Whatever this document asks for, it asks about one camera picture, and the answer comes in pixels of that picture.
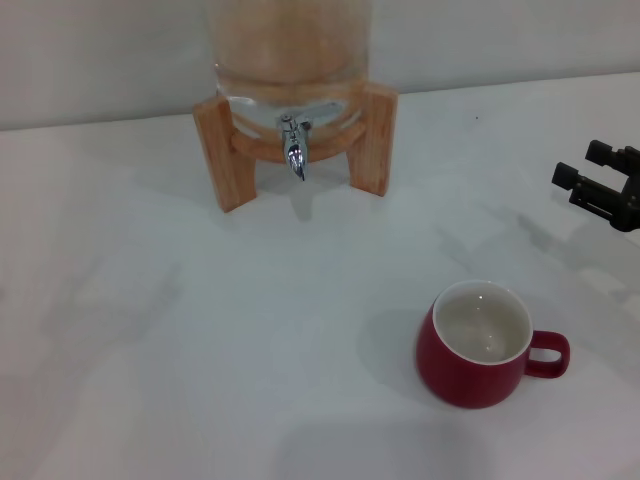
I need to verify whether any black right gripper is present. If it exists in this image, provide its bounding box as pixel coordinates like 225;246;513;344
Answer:
551;139;640;233

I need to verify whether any red ceramic cup white inside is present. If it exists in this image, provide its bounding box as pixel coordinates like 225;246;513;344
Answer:
415;279;571;410

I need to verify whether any chrome faucet with lever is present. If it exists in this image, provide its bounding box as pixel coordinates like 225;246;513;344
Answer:
277;101;347;183

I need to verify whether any clear glass water dispenser jar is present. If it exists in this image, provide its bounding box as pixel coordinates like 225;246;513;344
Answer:
205;0;374;146

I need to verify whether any wooden dispenser stand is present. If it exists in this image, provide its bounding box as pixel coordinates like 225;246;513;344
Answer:
193;82;400;214

